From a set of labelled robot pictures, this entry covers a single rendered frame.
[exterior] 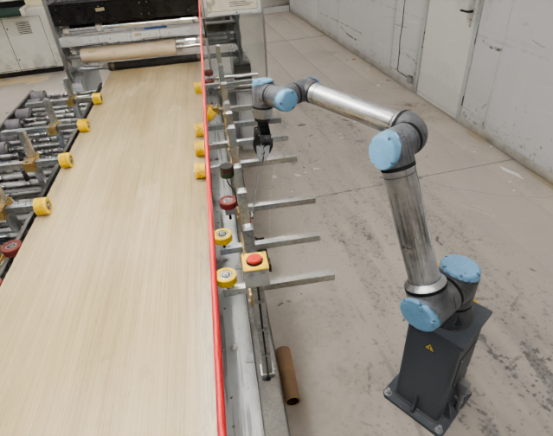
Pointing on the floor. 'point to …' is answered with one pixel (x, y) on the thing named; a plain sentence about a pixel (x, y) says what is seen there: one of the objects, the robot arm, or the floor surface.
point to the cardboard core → (287, 376)
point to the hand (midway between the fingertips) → (262, 160)
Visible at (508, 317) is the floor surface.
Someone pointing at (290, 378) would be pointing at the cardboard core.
